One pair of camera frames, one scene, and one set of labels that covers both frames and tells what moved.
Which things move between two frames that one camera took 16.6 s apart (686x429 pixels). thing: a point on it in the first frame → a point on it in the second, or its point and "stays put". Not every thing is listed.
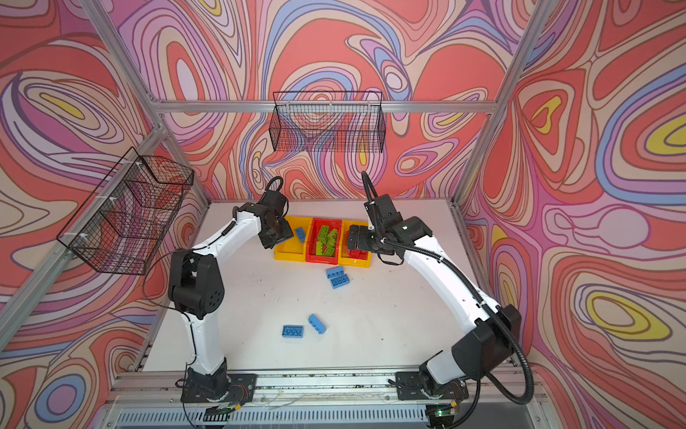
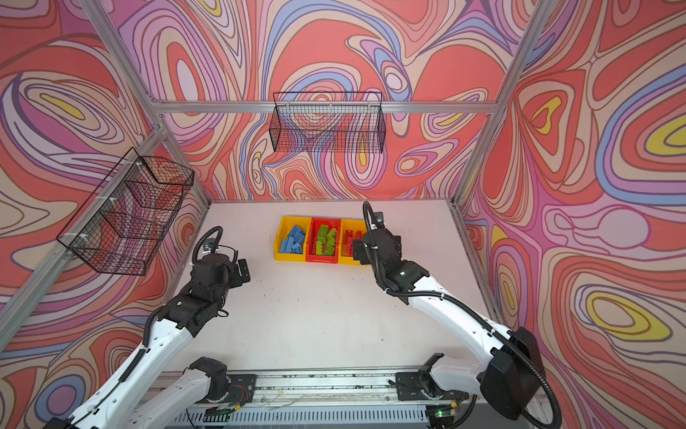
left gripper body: x=281 y=231 → x=233 y=278
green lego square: x=331 y=237 stays put
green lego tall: x=323 y=233 stays put
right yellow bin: x=344 y=259 stays put
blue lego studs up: x=334 y=273 → x=288 y=246
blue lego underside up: x=339 y=281 → x=296 y=248
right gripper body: x=368 y=240 → x=359 y=250
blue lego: x=301 y=236 stays put
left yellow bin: x=291 y=249 stays put
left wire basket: x=122 y=225 stays put
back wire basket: x=329 y=121 stays put
